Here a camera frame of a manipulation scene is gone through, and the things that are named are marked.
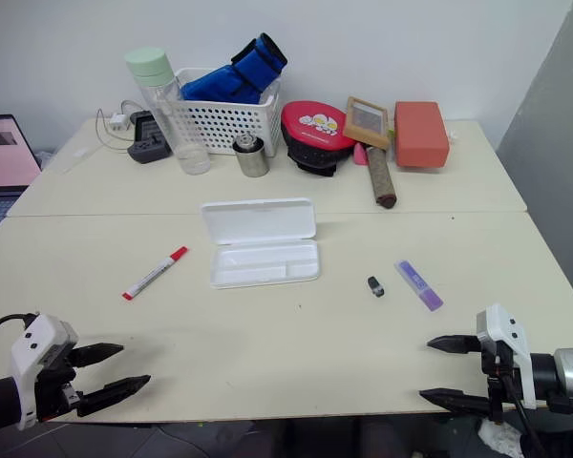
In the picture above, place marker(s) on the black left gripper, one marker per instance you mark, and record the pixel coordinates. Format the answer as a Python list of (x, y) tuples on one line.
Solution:
[(52, 381)]

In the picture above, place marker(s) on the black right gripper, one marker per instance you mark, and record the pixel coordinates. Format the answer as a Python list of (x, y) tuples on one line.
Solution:
[(496, 365)]

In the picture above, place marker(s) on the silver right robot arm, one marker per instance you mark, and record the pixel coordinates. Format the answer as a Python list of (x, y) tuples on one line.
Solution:
[(570, 369)]

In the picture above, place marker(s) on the white plastic case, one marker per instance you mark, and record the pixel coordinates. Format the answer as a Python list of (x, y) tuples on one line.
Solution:
[(258, 229)]

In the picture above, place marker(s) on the red round case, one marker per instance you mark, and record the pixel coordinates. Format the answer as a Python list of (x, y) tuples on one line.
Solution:
[(315, 131)]

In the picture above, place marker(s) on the white crumpled cloth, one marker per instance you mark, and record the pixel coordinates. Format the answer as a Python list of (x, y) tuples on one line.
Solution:
[(499, 436)]

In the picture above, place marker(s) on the red white marker pen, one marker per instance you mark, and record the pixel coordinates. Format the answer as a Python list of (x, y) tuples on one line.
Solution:
[(155, 273)]

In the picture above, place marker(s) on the small black cap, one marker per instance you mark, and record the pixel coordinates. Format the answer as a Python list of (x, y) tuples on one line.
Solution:
[(376, 286)]

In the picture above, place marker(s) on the brown rolled cylinder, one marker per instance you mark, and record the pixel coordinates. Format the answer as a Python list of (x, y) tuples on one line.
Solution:
[(381, 179)]

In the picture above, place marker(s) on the small clear plastic piece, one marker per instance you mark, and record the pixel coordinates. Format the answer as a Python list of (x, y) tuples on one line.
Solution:
[(79, 153)]

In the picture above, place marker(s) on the dark grey desk gadget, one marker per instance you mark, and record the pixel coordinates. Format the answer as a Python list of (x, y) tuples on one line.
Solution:
[(148, 143)]

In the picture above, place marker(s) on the small pink object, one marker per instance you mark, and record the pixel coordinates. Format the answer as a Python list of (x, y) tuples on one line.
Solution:
[(360, 156)]

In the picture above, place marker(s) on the orange red rectangular box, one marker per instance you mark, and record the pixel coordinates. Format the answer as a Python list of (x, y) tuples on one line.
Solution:
[(419, 133)]

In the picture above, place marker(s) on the white charger plug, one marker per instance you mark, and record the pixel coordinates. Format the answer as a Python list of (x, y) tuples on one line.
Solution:
[(118, 124)]

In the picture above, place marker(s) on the metal cylinder cup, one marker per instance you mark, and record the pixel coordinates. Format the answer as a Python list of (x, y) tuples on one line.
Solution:
[(251, 157)]

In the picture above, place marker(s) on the white perforated plastic basket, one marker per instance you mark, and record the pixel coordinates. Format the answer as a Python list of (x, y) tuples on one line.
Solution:
[(219, 126)]

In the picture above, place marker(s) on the clear bottle green lid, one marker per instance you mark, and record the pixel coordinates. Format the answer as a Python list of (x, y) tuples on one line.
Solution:
[(160, 95)]

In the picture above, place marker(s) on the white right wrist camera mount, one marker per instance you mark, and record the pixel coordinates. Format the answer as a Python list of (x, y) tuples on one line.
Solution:
[(503, 329)]

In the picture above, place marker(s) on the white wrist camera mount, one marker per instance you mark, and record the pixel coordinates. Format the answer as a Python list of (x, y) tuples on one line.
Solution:
[(31, 336), (503, 329)]

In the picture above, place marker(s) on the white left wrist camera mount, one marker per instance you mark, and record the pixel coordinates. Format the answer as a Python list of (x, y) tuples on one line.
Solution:
[(31, 336)]

